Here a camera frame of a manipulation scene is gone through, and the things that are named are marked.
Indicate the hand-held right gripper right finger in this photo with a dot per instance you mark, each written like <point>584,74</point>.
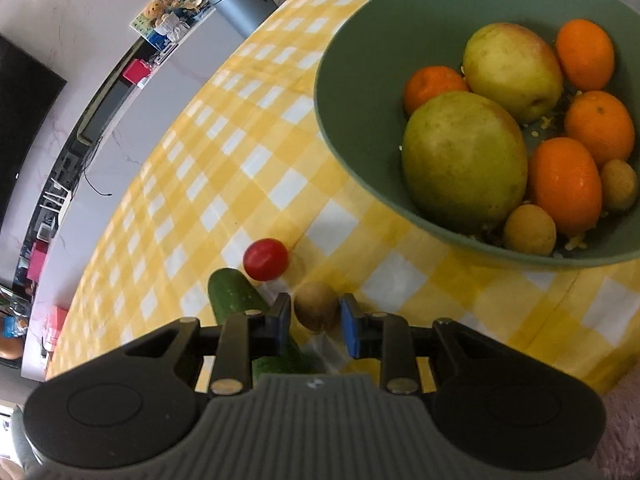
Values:
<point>350,332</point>

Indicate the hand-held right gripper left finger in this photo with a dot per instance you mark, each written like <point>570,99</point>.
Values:
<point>280,322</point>

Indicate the small brown round fruit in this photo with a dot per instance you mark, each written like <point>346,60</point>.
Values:
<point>530,230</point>
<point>618,185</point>
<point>315,305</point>

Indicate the orange mandarin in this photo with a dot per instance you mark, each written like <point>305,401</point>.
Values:
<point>565,185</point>
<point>432,87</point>
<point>585,54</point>
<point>600,127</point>

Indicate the green bowl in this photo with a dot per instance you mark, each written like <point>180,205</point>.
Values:
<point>380,60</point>

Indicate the green cucumber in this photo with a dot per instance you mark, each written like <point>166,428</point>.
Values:
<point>232,292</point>

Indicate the red cherry tomato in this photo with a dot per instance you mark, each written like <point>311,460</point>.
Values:
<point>265,259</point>

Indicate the yellow checked tablecloth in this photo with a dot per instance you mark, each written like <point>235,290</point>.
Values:
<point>200,160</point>

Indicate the large green-yellow pear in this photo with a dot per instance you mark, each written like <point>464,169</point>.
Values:
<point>462,160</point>

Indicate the light pink box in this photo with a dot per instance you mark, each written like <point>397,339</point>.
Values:
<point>57,320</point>

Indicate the white marble media counter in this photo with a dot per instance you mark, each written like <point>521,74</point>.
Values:
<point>150,125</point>

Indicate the magenta box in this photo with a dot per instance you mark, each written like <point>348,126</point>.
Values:
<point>39,260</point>

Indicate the white wifi router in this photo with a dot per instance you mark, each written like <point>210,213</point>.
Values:
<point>57,195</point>

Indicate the red box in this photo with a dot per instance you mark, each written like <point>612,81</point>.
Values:
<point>136,71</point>

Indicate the pink fluffy cloth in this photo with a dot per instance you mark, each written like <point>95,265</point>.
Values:
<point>622,435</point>

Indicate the yellow apple with red blush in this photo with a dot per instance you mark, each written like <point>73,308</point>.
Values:
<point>510,70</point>

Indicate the grey trash can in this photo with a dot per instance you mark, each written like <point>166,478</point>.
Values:
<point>240,5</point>

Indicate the black television screen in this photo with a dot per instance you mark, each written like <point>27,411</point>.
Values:
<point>20,125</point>

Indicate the pile of colourful packages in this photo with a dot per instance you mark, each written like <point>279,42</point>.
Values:
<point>170,15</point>

